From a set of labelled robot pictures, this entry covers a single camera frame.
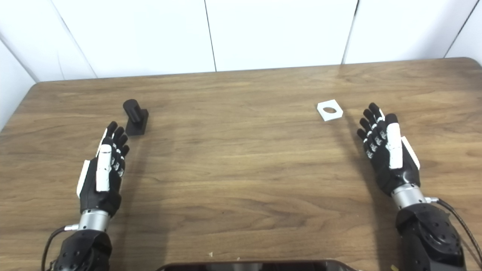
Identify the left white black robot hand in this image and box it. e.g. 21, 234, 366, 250
76, 121, 130, 218

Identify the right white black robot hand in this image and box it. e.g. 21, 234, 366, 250
357, 102, 421, 197

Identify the black peg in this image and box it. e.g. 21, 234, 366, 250
123, 99, 149, 136

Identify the white square piece with hole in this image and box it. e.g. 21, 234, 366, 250
317, 99, 343, 122

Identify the dark glossy robot torso edge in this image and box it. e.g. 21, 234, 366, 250
155, 260, 362, 271

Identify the thick black wrist cable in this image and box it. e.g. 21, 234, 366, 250
41, 225, 79, 271
426, 197, 482, 264

